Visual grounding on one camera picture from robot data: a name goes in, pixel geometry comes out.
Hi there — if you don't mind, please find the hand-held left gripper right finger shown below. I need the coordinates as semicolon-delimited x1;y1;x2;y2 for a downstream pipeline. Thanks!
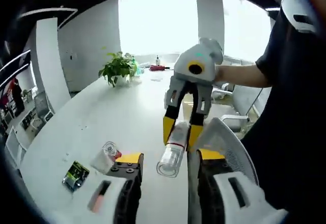
196;148;290;224

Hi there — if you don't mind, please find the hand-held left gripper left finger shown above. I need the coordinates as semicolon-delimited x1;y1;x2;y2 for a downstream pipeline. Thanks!
76;152;144;224

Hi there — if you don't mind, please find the green black skincare sachet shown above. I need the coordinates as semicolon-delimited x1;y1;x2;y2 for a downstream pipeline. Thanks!
62;160;91;192

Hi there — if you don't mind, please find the small skincare bottle red label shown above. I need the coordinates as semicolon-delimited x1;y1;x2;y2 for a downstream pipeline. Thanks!
156;121;191;179

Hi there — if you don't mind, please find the light grey office chair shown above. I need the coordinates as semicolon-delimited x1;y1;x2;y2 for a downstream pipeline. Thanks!
219;82;272;133

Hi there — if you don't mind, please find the white-framed mesh chair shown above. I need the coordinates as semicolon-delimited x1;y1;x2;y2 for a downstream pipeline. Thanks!
196;117;259;186

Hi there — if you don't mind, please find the potted green plant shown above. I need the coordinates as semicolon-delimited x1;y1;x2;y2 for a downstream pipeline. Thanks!
98;51;138;89

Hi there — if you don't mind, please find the person in black clothes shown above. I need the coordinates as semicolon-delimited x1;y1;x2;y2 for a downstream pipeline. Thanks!
240;5;326;209

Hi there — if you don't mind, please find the white chest-worn device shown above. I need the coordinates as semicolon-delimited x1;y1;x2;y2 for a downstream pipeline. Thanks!
281;0;319;34

